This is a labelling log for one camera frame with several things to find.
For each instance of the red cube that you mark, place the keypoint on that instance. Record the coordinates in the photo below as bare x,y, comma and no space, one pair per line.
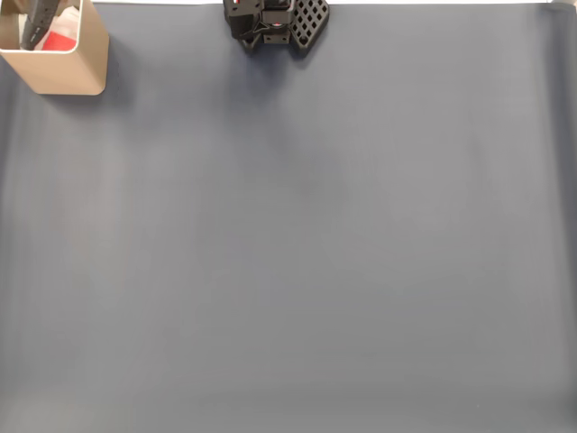
61,43

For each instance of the beige box with rounded corners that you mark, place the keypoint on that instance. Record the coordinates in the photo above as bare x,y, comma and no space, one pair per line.
63,72

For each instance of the white padding paper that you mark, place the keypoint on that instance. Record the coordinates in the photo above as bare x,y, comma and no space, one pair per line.
70,20

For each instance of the dark blue-grey mat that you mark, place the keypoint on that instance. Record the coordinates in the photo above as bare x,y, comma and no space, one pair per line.
293,225

